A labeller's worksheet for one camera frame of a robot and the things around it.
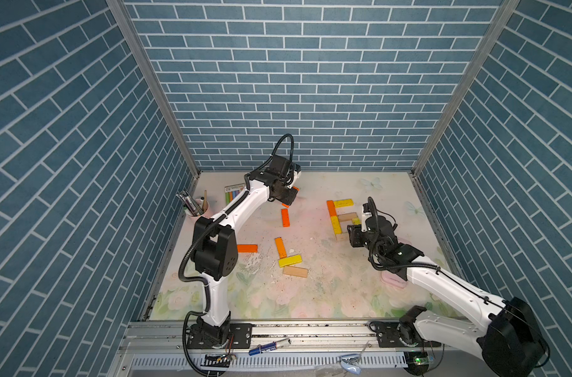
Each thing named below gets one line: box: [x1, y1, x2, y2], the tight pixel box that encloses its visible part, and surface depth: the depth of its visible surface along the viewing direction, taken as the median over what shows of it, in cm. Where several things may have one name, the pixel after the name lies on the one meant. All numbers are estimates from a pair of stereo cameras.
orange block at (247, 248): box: [236, 244, 259, 253], surface depth 96 cm
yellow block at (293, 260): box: [278, 254, 303, 268], surface depth 91 cm
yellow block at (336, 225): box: [330, 215, 343, 235], surface depth 103 cm
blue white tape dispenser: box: [340, 353, 362, 375], surface depth 70 cm
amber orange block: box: [274, 236, 287, 259], surface depth 96 cm
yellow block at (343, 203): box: [333, 198, 355, 209], surface depth 110 cm
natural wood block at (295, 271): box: [282, 265, 308, 278], surface depth 89 cm
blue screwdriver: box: [248, 338, 292, 356], surface depth 72 cm
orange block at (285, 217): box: [281, 208, 291, 228], surface depth 104 cm
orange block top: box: [326, 199, 338, 217], surface depth 110 cm
